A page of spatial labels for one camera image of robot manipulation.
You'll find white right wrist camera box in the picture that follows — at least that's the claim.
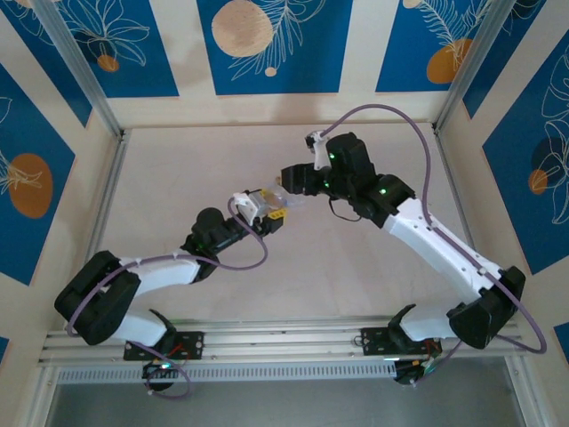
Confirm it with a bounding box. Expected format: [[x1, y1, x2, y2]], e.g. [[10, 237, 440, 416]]
[[304, 129, 333, 171]]

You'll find aluminium left side rail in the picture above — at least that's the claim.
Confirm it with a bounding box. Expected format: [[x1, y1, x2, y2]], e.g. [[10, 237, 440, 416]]
[[65, 129, 131, 331]]

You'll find white slotted cable duct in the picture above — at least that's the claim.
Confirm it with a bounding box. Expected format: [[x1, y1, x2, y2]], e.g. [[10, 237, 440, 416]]
[[56, 363, 397, 385]]

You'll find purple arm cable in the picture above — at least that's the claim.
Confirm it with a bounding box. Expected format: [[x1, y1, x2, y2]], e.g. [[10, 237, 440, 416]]
[[65, 195, 269, 400], [320, 103, 549, 374]]

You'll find aluminium corner post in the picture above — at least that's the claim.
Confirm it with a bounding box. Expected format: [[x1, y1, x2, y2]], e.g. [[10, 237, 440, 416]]
[[31, 0, 126, 140], [432, 0, 511, 135]]

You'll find aluminium right corner post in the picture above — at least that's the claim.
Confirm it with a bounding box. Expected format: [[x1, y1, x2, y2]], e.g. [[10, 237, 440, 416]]
[[432, 0, 511, 135]]

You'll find aluminium right side rail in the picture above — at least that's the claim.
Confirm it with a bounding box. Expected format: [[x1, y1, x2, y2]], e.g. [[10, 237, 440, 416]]
[[433, 127, 500, 321]]

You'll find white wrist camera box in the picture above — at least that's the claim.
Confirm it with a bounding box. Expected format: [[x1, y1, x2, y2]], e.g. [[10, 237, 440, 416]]
[[231, 189, 268, 224], [304, 129, 333, 171]]

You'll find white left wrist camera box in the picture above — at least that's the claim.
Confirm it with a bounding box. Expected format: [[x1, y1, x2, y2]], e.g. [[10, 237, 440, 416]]
[[231, 189, 268, 224]]

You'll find aluminium left corner post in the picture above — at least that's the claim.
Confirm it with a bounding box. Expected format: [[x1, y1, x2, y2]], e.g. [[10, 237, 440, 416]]
[[31, 0, 126, 140]]

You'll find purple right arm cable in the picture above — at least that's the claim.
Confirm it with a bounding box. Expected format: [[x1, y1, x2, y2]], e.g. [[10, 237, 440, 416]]
[[320, 103, 549, 374]]

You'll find aluminium front frame rail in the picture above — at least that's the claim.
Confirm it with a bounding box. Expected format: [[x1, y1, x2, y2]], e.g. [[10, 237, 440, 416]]
[[37, 314, 529, 370]]

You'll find clear plastic pill container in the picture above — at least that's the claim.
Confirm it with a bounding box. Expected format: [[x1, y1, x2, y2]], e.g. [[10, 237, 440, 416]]
[[265, 183, 309, 211]]

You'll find blue floral wall panel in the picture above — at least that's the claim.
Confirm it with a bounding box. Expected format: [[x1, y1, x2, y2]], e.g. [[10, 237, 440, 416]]
[[196, 0, 354, 96], [482, 42, 569, 276], [42, 0, 180, 100], [0, 61, 77, 287], [375, 0, 506, 94]]

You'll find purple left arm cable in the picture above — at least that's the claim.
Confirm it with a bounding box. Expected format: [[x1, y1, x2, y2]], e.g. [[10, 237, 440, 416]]
[[65, 195, 269, 400]]

